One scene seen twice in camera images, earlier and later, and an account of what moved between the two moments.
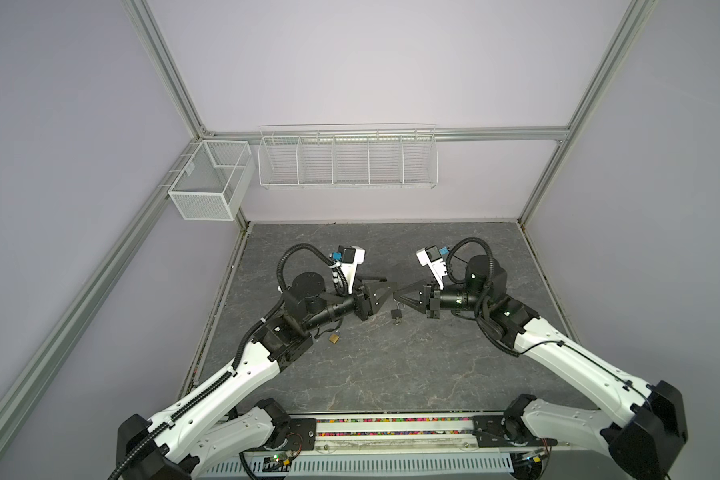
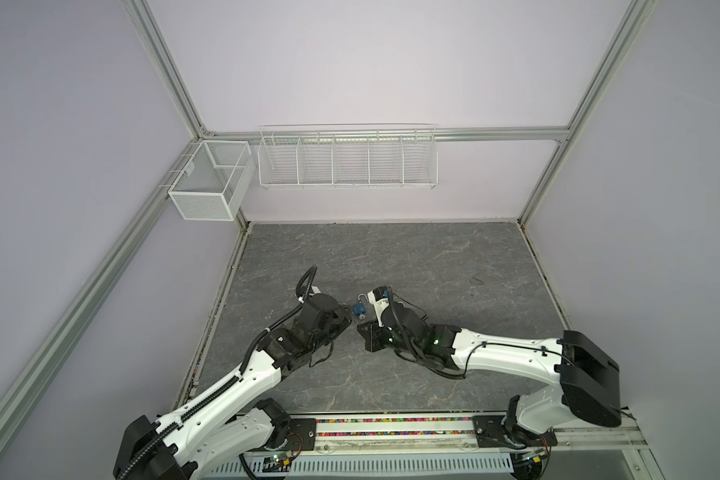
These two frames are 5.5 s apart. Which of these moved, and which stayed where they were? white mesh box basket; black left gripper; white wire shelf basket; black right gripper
Moved: black left gripper; black right gripper
Stayed: white wire shelf basket; white mesh box basket
